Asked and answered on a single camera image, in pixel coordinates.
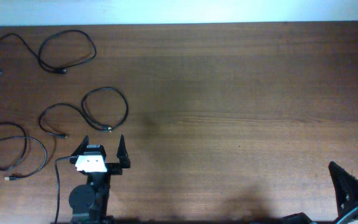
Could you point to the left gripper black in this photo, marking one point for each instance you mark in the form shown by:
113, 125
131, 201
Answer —
122, 155

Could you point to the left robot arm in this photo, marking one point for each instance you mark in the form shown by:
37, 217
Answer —
89, 201

